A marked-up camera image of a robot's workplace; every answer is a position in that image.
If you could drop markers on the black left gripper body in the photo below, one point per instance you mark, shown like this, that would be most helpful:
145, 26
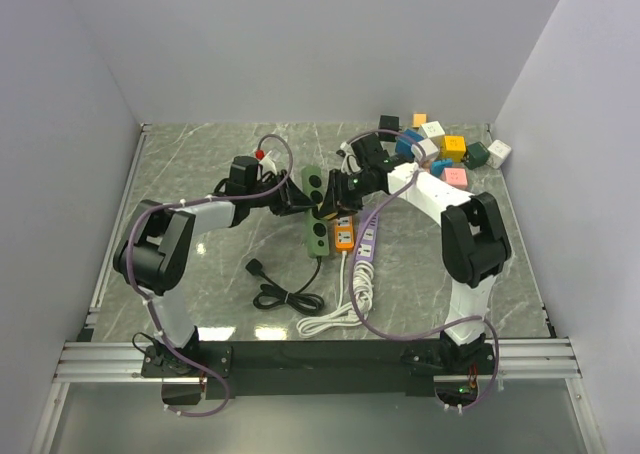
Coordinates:
278, 200

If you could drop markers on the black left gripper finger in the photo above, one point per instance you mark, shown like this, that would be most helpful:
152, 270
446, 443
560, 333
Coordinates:
295, 199
330, 203

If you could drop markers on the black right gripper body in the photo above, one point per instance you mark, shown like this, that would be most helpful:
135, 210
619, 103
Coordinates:
355, 188

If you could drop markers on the green power strip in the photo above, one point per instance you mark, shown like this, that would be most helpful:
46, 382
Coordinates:
317, 241

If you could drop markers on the white plug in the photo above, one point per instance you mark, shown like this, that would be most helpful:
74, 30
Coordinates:
426, 149

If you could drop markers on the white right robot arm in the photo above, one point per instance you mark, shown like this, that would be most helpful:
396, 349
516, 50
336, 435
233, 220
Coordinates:
474, 241

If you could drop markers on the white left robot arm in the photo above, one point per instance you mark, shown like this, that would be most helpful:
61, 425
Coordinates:
153, 252

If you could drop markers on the dark blue plug cube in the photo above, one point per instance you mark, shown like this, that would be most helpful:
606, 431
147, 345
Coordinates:
404, 144

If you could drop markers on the black plug cube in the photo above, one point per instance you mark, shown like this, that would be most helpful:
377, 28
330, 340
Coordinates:
388, 124

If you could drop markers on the teal plug cube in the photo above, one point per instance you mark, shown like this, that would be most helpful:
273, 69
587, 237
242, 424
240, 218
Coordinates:
438, 166

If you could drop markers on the white plug cube back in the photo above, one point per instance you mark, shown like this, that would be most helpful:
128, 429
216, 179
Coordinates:
431, 129

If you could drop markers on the white plug cube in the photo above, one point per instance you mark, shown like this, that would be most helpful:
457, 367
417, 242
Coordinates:
498, 153
431, 129

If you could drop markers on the yellow plug cube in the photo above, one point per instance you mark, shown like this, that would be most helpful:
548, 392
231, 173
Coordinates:
453, 147

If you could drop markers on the pink plug cube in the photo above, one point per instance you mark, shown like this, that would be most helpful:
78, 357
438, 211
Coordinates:
456, 177

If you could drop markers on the dark green plug cube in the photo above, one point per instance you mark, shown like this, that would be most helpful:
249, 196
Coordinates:
477, 155

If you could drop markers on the white plug cube right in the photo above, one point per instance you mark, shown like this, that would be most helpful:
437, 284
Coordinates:
498, 153

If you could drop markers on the orange power strip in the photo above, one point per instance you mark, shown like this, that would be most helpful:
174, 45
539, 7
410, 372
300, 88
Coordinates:
344, 234

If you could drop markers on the purple power strip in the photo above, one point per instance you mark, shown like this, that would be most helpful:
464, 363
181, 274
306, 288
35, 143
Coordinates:
368, 231

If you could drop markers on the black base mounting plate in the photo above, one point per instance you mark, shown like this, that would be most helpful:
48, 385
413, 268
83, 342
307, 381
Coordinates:
262, 368

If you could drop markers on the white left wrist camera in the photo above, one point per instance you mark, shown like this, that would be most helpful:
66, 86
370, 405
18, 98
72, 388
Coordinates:
269, 160

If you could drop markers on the white coiled cable purple strip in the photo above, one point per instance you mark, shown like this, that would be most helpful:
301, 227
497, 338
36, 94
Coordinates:
363, 277

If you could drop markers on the aluminium rail frame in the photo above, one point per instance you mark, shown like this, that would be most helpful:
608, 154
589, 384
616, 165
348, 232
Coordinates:
87, 362

